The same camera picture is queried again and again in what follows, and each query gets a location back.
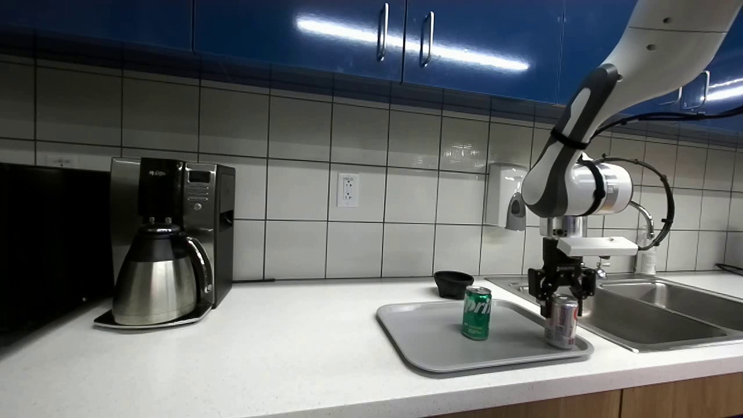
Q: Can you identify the steel coffee maker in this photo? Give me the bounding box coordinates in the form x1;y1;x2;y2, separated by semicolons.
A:
93;157;236;330

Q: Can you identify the white wall socket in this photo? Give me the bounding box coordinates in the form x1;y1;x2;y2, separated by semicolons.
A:
337;172;360;208

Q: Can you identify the blue cabinet door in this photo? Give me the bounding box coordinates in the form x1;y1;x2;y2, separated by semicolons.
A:
403;0;565;105
0;0;194;52
193;0;406;82

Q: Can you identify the steel sink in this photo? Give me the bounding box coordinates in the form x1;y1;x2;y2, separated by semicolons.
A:
486;273;743;354

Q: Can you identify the black microwave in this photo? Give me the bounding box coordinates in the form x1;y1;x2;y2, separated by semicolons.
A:
0;162;114;350

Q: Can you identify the silver soda can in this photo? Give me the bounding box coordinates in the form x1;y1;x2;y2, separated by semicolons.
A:
544;294;580;350

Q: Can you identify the black bowl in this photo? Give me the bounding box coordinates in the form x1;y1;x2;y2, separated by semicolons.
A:
433;270;475;301

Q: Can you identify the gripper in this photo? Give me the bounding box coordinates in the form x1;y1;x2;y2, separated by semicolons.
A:
528;237;597;319

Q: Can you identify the white soap dispenser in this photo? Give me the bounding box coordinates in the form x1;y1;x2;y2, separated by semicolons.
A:
485;163;528;232

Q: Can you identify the green soda can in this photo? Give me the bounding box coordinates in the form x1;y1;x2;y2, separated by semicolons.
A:
461;285;493;341

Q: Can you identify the blue wall cabinet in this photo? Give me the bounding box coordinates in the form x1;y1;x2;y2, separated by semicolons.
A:
0;0;743;133

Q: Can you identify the wooden base cabinet door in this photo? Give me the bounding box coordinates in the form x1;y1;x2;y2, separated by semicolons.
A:
620;372;743;418

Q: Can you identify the white bottle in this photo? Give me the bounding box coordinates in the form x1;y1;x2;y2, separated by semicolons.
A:
635;231;657;276

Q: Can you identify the gray tray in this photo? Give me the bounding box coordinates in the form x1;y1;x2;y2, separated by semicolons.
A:
376;298;595;374

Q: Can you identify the steel tap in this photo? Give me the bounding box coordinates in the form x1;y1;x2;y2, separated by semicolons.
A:
596;200;657;280

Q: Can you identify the silver cabinet door handle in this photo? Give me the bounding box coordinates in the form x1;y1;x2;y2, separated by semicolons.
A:
419;11;435;68
681;70;710;111
376;2;390;62

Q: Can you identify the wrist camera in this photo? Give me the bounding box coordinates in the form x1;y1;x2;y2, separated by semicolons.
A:
557;236;639;258

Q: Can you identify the steel coffee carafe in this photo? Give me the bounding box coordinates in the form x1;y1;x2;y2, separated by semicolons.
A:
111;223;214;326

